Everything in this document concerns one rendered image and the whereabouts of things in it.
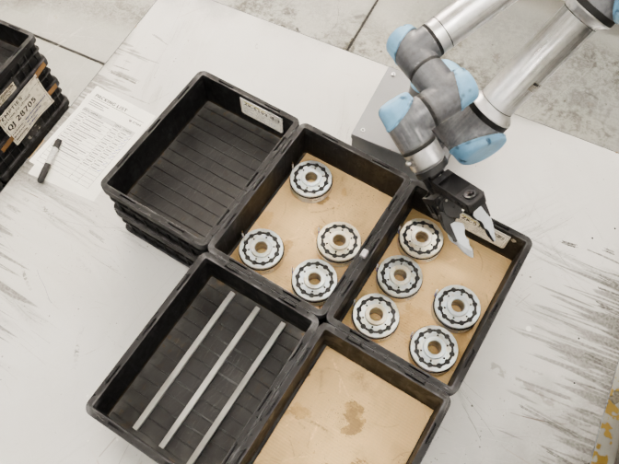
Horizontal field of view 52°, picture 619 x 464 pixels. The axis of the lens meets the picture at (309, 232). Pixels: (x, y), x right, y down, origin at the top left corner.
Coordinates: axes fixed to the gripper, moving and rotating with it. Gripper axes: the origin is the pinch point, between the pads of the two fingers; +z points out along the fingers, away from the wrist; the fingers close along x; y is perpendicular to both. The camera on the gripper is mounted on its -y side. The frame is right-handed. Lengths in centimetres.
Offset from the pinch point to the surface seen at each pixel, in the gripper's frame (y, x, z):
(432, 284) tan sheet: 12.5, 10.1, 5.7
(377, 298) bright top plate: 10.9, 22.9, -0.2
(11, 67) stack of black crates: 107, 63, -101
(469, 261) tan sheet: 13.2, -0.4, 7.1
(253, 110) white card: 40, 17, -48
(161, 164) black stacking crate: 45, 43, -50
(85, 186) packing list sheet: 61, 63, -56
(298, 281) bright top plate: 16.9, 34.4, -12.3
